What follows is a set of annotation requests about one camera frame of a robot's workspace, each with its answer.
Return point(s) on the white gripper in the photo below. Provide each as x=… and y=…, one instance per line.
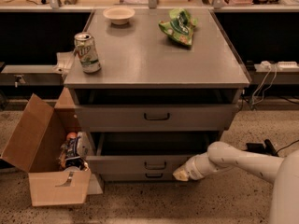
x=193, y=168

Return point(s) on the grey drawer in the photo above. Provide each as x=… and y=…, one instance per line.
x=147, y=152
x=155, y=118
x=139, y=177

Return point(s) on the white robot base body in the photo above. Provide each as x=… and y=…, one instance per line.
x=285, y=201

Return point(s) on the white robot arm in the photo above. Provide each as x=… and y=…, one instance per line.
x=221, y=157

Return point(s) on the grey bottom drawer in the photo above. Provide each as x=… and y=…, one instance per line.
x=139, y=177

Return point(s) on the grey drawer cabinet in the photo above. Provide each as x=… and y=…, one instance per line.
x=141, y=66

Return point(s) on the grey top drawer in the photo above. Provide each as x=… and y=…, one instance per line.
x=155, y=118

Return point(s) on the black power adapter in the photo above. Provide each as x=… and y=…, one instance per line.
x=255, y=147

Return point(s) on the black metal stand leg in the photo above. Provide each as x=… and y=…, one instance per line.
x=270, y=148

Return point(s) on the snack packages in box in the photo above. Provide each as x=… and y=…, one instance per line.
x=74, y=151

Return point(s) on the white power strip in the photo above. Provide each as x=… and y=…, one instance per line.
x=288, y=66

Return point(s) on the green chip bag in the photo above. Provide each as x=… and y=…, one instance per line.
x=180, y=27

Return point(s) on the green white soda can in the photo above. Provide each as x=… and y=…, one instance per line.
x=86, y=51

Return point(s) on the open cardboard box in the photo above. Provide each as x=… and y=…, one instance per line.
x=35, y=147

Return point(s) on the white paper bowl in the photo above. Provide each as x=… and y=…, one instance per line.
x=119, y=15

